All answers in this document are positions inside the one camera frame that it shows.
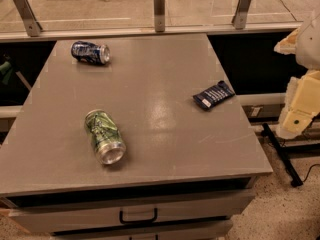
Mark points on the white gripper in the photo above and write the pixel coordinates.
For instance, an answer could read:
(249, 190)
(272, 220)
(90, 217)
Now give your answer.
(310, 47)

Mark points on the green soda can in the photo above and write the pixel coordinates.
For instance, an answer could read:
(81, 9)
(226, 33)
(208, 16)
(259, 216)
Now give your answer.
(106, 139)

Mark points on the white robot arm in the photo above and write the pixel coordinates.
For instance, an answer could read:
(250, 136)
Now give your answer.
(302, 98)

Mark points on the blue soda can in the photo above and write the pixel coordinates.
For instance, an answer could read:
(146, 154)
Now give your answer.
(90, 52)

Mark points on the dark blue snack packet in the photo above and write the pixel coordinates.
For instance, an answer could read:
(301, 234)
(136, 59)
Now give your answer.
(213, 96)

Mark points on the black stand leg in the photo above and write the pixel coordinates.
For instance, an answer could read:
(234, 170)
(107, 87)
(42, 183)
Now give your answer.
(295, 179)

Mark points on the lower grey drawer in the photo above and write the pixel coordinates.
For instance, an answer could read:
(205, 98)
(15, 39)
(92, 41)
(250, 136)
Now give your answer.
(204, 230)

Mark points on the grey drawer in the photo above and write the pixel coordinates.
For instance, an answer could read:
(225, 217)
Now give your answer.
(204, 230)
(106, 213)

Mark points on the upper grey drawer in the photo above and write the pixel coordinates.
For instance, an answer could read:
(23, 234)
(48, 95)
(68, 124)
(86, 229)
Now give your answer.
(106, 213)

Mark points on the green object at left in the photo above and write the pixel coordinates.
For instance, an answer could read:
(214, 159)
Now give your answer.
(6, 72)

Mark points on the grey horizontal window rail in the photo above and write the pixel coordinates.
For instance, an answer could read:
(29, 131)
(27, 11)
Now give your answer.
(224, 29)

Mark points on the right metal rail bracket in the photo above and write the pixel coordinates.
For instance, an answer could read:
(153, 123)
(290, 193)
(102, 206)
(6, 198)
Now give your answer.
(240, 17)

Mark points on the metal rail bracket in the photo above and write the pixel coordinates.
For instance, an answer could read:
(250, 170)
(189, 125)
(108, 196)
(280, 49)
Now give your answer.
(31, 24)
(159, 15)
(240, 17)

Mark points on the middle metal rail bracket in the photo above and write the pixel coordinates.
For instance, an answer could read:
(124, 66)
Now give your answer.
(159, 15)

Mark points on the black upper drawer handle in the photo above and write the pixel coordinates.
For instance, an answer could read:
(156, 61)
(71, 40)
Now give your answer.
(127, 217)

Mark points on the left metal rail bracket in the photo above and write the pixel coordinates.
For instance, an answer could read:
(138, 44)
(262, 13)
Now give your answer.
(31, 24)

